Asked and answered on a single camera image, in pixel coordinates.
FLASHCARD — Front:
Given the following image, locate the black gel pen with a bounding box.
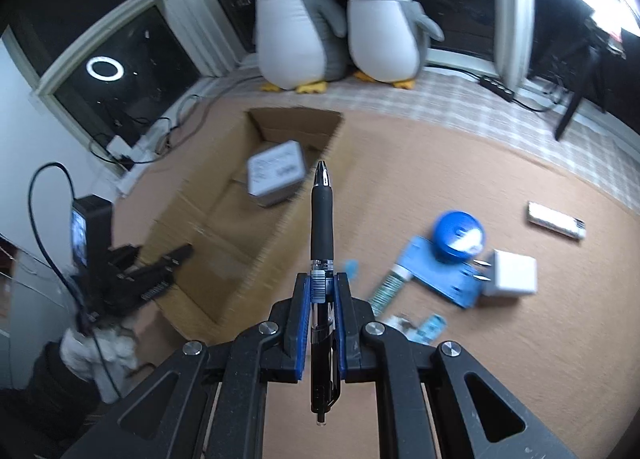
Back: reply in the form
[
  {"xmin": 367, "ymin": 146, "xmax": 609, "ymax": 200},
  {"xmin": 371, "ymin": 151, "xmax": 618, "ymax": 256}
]
[{"xmin": 310, "ymin": 160, "xmax": 341, "ymax": 425}]

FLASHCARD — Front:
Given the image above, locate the blue clothespin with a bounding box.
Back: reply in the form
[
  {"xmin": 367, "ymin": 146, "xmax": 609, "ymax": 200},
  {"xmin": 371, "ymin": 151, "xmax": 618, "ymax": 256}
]
[
  {"xmin": 338, "ymin": 260, "xmax": 359, "ymax": 283},
  {"xmin": 412, "ymin": 314, "xmax": 447, "ymax": 345}
]

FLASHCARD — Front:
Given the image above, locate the white usb plug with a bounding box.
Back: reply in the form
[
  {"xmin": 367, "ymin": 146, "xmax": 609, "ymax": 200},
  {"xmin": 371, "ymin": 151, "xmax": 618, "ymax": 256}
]
[{"xmin": 384, "ymin": 315, "xmax": 416, "ymax": 341}]

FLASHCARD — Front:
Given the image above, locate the green white tube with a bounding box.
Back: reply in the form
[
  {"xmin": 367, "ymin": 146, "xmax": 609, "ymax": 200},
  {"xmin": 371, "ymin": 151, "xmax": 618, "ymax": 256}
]
[{"xmin": 368, "ymin": 264, "xmax": 412, "ymax": 317}]

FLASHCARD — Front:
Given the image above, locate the brown cardboard box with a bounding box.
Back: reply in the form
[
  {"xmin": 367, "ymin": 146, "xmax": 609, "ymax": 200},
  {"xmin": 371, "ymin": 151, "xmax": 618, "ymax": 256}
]
[{"xmin": 141, "ymin": 107, "xmax": 348, "ymax": 344}]

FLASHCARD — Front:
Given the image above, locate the blue plastic card holder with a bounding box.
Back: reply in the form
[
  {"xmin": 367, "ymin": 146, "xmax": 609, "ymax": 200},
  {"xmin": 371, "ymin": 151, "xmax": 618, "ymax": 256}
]
[{"xmin": 396, "ymin": 236, "xmax": 482, "ymax": 309}]

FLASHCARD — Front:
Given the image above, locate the white power strip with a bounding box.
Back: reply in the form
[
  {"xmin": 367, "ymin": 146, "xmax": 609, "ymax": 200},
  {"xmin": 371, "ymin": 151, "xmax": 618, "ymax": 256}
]
[{"xmin": 106, "ymin": 117, "xmax": 172, "ymax": 197}]

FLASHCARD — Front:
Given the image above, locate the silver tin box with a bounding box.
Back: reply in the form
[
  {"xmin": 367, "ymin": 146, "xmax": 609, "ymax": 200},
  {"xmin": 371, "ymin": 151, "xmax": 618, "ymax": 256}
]
[{"xmin": 246, "ymin": 140, "xmax": 307, "ymax": 207}]

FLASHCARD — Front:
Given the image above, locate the round blue tape measure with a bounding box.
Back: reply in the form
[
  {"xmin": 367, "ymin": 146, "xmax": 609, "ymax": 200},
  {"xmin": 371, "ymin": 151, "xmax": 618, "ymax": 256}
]
[{"xmin": 432, "ymin": 210, "xmax": 486, "ymax": 263}]

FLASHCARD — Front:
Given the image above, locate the white power adapter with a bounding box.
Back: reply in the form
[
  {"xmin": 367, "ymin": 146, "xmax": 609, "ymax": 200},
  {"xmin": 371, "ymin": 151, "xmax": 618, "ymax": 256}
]
[{"xmin": 473, "ymin": 249, "xmax": 538, "ymax": 297}]

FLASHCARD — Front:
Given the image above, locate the white rectangular remote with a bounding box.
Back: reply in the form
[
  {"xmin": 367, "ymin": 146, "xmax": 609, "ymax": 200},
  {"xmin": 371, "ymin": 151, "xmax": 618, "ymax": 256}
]
[{"xmin": 526, "ymin": 201, "xmax": 587, "ymax": 241}]

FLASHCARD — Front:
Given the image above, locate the left plush penguin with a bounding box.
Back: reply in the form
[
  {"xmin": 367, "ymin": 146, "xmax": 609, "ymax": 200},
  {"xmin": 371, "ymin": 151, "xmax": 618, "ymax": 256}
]
[{"xmin": 254, "ymin": 0, "xmax": 349, "ymax": 94}]

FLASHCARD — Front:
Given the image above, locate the plush penguin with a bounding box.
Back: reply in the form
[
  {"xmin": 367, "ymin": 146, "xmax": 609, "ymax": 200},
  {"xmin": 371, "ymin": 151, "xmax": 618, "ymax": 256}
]
[
  {"xmin": 347, "ymin": 0, "xmax": 445, "ymax": 90},
  {"xmin": 254, "ymin": 0, "xmax": 349, "ymax": 94}
]

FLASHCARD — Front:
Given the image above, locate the right plush penguin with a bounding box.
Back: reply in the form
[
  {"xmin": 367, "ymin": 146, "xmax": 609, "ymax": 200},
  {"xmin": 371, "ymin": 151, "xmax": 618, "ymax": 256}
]
[{"xmin": 347, "ymin": 0, "xmax": 445, "ymax": 90}]

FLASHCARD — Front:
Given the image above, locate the black tripod stand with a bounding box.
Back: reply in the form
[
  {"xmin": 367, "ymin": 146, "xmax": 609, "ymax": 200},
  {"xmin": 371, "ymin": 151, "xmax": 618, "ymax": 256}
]
[{"xmin": 553, "ymin": 16, "xmax": 626, "ymax": 142}]

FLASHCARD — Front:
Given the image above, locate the black cable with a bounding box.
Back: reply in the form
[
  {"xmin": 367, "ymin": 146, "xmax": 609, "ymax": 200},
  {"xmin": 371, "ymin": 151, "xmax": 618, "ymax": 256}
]
[{"xmin": 88, "ymin": 73, "xmax": 262, "ymax": 168}]

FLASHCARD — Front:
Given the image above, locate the black inline cable switch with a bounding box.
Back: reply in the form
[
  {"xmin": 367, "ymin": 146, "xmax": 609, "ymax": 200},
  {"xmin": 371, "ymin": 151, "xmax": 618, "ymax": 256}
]
[{"xmin": 478, "ymin": 76, "xmax": 515, "ymax": 103}]

